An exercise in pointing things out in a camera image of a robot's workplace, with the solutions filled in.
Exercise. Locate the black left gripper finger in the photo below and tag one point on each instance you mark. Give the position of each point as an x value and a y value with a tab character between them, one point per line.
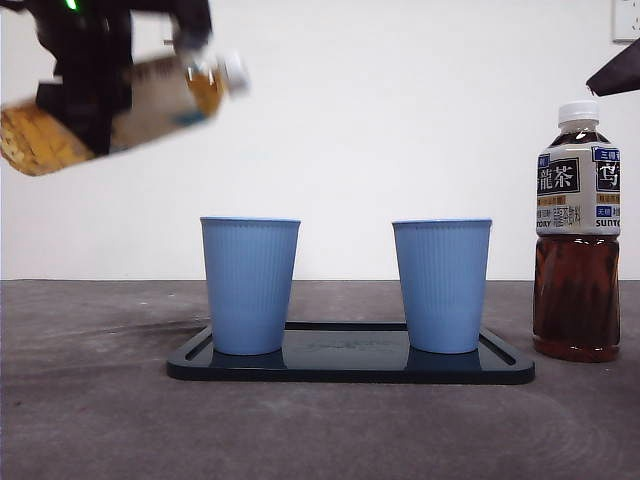
90	100

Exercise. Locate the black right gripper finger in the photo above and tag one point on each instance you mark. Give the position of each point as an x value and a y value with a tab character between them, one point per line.
620	75

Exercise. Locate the white-label yellow tea bottle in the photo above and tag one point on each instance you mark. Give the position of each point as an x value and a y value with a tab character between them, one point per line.
155	100

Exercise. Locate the dark oolong tea bottle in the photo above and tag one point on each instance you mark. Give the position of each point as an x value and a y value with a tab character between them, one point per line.
575	300

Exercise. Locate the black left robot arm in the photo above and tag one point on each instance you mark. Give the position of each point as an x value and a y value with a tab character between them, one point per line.
90	30

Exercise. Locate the blue ribbed plastic cup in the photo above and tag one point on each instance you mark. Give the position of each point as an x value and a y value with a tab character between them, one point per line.
250	290
442	290

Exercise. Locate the dark teal rectangular tray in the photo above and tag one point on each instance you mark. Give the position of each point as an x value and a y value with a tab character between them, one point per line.
350	370

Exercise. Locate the white wall socket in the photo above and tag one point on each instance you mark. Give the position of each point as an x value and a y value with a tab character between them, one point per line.
625	20

